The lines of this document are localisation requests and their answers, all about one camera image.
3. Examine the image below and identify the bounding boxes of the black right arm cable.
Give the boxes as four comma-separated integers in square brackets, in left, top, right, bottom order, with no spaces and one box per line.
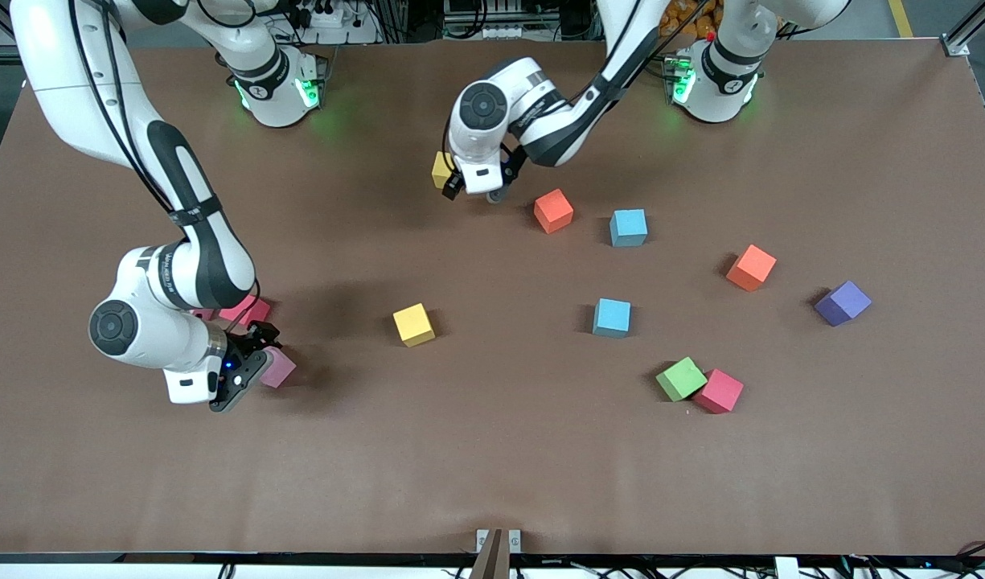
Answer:
[68,0,189,216]

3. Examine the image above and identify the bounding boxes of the bundle of floor cables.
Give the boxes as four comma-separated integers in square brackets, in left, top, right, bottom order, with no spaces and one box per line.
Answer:
[830,543,985,579]

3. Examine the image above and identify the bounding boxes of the aluminium frame profile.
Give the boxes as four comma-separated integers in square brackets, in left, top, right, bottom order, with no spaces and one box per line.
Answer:
[942,0,985,59]

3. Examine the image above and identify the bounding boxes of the metal table edge bracket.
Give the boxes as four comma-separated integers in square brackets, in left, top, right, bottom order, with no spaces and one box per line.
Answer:
[470,528,522,579]

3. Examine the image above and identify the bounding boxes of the equipment rack with cables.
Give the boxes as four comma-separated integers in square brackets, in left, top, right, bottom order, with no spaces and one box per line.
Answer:
[442,0,541,41]

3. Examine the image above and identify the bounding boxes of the white power strip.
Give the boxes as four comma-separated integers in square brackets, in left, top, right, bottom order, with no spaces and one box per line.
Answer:
[287,0,380,45]

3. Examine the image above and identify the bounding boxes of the green foam block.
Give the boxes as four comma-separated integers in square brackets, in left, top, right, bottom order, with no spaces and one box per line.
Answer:
[655,357,708,403]

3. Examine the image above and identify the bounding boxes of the purple foam block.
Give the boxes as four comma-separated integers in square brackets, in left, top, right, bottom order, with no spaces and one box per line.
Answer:
[815,281,872,327]

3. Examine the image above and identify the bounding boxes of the red foam block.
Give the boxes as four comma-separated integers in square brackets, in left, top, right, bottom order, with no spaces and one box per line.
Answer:
[693,368,745,414]
[219,294,273,330]

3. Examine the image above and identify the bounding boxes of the bag of orange fruit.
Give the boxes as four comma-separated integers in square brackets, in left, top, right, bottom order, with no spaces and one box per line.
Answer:
[659,0,723,39]

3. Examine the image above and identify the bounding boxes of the orange foam block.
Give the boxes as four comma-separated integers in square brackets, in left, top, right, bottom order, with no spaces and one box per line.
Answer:
[534,189,575,235]
[726,244,778,292]

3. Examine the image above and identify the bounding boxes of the blue foam block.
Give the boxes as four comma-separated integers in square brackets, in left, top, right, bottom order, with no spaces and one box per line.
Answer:
[593,298,632,339]
[609,209,649,248]

